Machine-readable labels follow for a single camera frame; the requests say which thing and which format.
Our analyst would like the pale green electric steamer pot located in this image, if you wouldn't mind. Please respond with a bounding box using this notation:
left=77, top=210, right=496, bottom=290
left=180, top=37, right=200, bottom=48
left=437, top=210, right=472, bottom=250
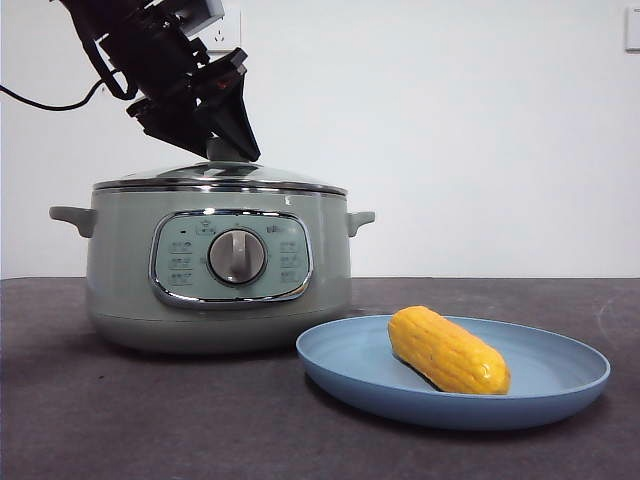
left=48, top=188, right=377, bottom=357

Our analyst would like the glass lid with green knob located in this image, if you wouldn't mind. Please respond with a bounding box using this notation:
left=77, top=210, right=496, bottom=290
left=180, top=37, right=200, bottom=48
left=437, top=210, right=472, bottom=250
left=92, top=137, right=348, bottom=194

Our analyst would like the blue round plate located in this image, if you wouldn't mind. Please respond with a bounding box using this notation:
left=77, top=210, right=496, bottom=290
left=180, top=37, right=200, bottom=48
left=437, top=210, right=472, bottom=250
left=295, top=314, right=613, bottom=433

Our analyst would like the yellow corn cob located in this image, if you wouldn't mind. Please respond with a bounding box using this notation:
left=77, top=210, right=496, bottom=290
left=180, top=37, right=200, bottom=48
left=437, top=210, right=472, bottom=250
left=387, top=305, right=513, bottom=397

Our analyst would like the black cable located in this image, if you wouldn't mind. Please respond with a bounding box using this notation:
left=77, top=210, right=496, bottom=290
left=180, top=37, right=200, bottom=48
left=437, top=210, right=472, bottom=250
left=0, top=83, right=110, bottom=112

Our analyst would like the white wall power socket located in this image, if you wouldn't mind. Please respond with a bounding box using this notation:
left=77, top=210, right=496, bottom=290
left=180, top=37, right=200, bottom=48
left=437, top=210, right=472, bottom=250
left=205, top=10, right=244, bottom=56

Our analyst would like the white wall switch plate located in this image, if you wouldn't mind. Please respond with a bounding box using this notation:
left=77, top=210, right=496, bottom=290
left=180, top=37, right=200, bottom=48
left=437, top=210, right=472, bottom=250
left=624, top=6, right=640, bottom=53

